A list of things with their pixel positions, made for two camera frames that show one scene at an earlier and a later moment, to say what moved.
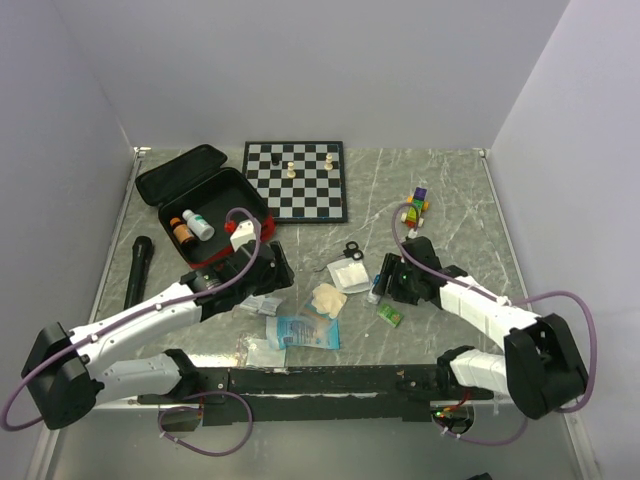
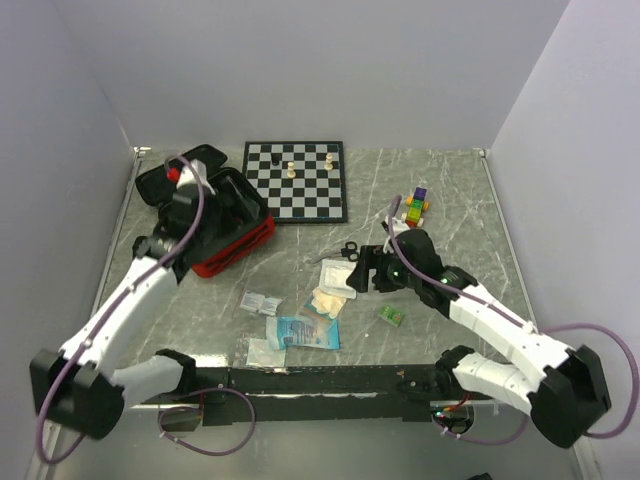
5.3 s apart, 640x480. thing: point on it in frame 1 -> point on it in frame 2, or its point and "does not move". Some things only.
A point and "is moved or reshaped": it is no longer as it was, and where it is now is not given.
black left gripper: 283,273 -> 242,207
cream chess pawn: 291,173 does not move
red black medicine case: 198,203 does not move
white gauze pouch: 350,276 is moved or reshaped
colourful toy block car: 413,214 does not move
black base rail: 270,393 does not move
